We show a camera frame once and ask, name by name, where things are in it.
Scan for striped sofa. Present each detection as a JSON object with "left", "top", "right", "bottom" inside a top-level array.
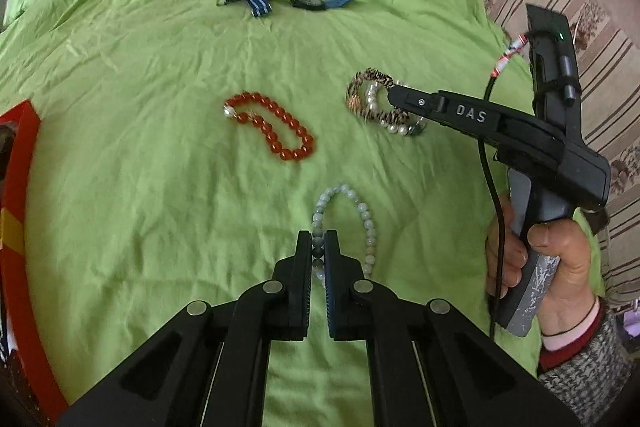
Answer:
[{"left": 444, "top": 0, "right": 640, "bottom": 308}]

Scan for red bead bracelet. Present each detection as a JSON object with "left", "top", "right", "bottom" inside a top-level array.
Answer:
[{"left": 222, "top": 91, "right": 317, "bottom": 163}]

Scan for leopard print hair tie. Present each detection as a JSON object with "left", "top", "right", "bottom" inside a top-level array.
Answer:
[{"left": 345, "top": 67, "right": 402, "bottom": 124}]

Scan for white pearl bracelet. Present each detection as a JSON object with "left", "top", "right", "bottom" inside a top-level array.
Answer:
[{"left": 364, "top": 78, "right": 426, "bottom": 138}]

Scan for knit sleeve forearm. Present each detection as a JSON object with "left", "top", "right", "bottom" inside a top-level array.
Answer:
[{"left": 538, "top": 299, "right": 639, "bottom": 426}]

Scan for red tray box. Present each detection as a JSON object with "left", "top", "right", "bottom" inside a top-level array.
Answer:
[{"left": 1, "top": 100, "right": 67, "bottom": 426}]

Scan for green bed sheet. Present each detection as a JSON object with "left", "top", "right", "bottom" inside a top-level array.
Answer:
[{"left": 1, "top": 0, "right": 513, "bottom": 401}]

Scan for person right hand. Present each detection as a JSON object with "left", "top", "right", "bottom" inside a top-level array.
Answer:
[{"left": 485, "top": 219, "right": 596, "bottom": 337}]

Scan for pale jade bead bracelet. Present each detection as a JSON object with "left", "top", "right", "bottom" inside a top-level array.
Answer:
[{"left": 310, "top": 183, "right": 378, "bottom": 283}]

